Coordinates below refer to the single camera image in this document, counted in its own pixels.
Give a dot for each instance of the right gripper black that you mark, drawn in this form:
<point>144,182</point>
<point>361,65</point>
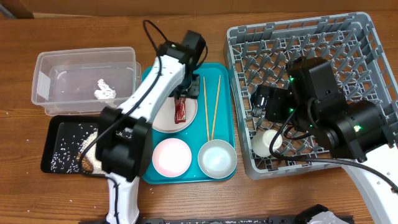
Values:
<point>275,96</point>

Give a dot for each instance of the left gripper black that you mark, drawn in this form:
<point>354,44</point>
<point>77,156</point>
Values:
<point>193,91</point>

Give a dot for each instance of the red snack wrapper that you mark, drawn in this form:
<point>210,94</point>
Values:
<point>180,113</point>

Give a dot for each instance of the white paper cup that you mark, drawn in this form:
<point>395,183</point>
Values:
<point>261,142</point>

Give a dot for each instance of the small pink bowl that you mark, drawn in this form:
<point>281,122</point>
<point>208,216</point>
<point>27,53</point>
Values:
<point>171,157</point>

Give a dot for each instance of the white napkin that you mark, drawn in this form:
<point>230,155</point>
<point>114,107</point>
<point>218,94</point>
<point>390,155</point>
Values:
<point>104,92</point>

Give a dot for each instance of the brown food piece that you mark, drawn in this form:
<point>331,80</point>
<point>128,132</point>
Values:
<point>88,163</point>

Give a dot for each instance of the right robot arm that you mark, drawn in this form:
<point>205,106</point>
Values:
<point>357,135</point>

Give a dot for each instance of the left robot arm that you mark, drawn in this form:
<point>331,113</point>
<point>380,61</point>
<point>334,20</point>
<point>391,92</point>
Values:
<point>123,148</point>

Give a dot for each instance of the grey dishwasher rack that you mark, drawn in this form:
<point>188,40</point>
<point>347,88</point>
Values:
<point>257,55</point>

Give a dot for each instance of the black food waste tray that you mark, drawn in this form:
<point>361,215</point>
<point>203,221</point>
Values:
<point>67,137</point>

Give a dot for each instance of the right wooden chopstick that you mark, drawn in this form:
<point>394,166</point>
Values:
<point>216,108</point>

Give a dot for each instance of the teal plastic tray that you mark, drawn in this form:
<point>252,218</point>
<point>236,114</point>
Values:
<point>195,134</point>

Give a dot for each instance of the large pink plate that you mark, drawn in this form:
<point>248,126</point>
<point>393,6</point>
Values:
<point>164,120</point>

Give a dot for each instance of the grey-white bowl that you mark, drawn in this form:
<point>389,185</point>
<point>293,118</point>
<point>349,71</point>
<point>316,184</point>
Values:
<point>217,159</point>

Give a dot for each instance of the clear plastic bin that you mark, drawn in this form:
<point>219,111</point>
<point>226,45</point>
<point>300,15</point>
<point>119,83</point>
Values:
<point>64,81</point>

